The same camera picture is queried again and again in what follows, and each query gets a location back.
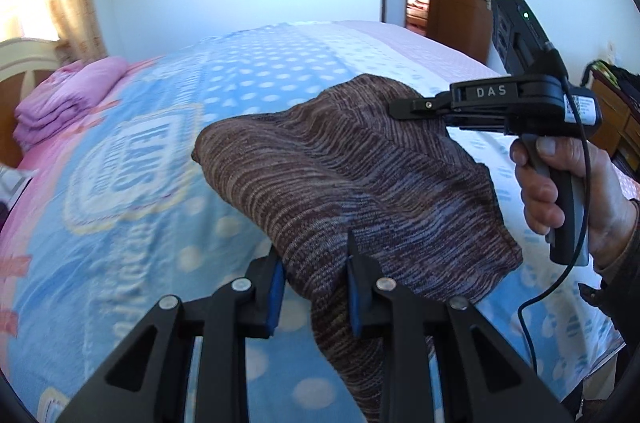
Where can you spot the blue polka-dot bed blanket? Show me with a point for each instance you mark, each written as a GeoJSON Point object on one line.
{"type": "Point", "coordinates": [119, 215]}

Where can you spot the brown striped knit sweater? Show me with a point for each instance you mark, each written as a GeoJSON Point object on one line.
{"type": "Point", "coordinates": [340, 168]}

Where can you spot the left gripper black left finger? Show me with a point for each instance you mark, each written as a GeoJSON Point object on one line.
{"type": "Point", "coordinates": [186, 361]}

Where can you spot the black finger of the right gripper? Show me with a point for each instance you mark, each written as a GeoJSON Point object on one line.
{"type": "Point", "coordinates": [420, 108]}

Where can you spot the patterned white pillow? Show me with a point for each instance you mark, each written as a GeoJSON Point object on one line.
{"type": "Point", "coordinates": [13, 183]}

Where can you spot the orange window curtain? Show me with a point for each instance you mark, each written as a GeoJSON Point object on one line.
{"type": "Point", "coordinates": [77, 26]}

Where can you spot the folded pink quilt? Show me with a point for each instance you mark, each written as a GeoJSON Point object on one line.
{"type": "Point", "coordinates": [66, 96]}

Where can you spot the person's right hand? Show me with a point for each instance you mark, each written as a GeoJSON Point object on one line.
{"type": "Point", "coordinates": [613, 219]}

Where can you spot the cream wooden headboard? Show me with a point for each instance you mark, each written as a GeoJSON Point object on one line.
{"type": "Point", "coordinates": [25, 63]}

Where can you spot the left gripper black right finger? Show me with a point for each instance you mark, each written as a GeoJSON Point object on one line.
{"type": "Point", "coordinates": [441, 360]}

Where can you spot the wooden dresser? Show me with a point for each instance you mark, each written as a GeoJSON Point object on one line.
{"type": "Point", "coordinates": [617, 91]}

